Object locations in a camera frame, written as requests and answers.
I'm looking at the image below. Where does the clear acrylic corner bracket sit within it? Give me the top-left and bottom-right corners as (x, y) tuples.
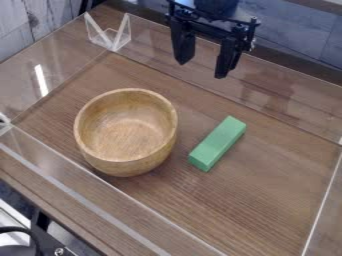
(84, 12), (130, 52)

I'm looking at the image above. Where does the clear acrylic tray wall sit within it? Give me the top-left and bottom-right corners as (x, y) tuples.
(0, 125), (227, 256)

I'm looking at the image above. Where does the wooden bowl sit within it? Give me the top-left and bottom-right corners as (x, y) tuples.
(73, 88), (177, 177)

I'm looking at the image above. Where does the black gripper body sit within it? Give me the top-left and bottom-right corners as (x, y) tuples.
(165, 0), (260, 38)

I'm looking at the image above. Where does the black cable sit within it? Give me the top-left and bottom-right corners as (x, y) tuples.
(0, 225), (44, 256)

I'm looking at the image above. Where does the black table leg bracket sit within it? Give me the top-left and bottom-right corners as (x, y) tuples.
(30, 210), (89, 256)

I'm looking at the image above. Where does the green rectangular block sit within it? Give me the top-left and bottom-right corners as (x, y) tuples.
(188, 116), (247, 172)

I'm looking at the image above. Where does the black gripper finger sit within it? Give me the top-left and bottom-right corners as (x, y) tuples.
(169, 17), (195, 65)
(215, 37), (243, 79)

